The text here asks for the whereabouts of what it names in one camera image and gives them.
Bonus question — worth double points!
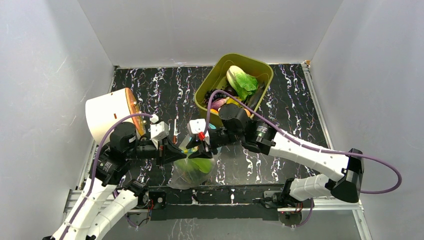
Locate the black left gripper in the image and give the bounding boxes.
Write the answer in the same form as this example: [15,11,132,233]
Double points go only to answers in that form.
[126,136,188,168]

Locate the green toy star fruit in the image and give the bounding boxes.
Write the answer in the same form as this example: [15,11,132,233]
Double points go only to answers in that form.
[174,158,215,174]

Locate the clear zip top bag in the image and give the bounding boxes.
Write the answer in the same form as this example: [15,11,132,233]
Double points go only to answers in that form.
[167,119,216,190]

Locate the olive green plastic bin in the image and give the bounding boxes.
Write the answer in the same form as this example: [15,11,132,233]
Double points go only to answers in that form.
[194,53,274,119]

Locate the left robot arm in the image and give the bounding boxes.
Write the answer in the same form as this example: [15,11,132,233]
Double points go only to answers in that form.
[46,121,186,240]

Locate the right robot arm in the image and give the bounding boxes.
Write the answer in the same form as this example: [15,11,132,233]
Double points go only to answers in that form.
[187,103,364,207]

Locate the red and white pen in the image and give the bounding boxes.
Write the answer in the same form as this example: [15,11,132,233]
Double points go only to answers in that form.
[172,119,178,144]

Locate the orange toy fruit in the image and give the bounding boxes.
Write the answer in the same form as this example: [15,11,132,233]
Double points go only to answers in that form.
[209,108,219,115]

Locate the black toy grapes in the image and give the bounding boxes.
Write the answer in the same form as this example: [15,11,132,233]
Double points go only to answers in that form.
[203,89,229,104]

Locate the dark purple toy plum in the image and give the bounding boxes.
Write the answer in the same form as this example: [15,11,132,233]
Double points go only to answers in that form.
[224,85,238,97]

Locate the toy napa cabbage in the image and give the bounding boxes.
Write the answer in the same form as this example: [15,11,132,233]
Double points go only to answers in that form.
[226,65,259,101]

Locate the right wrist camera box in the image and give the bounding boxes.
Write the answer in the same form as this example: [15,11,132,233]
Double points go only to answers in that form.
[187,118,210,145]

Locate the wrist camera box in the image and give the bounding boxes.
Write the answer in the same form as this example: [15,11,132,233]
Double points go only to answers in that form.
[150,121,169,150]
[187,118,210,145]

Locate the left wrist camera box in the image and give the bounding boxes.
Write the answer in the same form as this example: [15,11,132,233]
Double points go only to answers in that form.
[150,121,169,150]

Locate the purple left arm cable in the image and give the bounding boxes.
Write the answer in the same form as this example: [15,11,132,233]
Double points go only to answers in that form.
[57,112,160,240]

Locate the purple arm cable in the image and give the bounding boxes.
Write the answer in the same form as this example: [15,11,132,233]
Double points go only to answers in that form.
[57,112,160,240]
[203,89,403,195]

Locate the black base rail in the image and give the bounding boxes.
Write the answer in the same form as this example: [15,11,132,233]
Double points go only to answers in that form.
[112,183,359,223]

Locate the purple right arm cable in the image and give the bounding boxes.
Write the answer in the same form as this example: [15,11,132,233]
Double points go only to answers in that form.
[203,89,403,195]

